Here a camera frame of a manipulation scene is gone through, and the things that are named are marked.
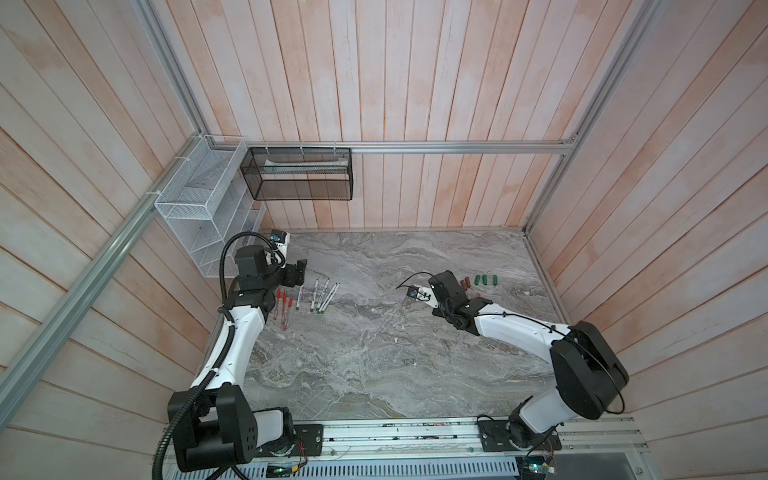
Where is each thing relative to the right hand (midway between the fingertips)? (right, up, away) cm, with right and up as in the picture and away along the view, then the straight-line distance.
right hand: (445, 286), depth 92 cm
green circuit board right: (+17, -42, -20) cm, 50 cm away
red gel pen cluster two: (-52, -11, +4) cm, 53 cm away
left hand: (-46, +7, -8) cm, 47 cm away
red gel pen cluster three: (-56, -4, +9) cm, 57 cm away
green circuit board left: (-45, -43, -21) cm, 65 cm away
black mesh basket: (-49, +39, +13) cm, 64 cm away
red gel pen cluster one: (-52, -7, +7) cm, 53 cm away
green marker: (-39, -6, +7) cm, 40 cm away
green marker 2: (-39, -9, +6) cm, 41 cm away
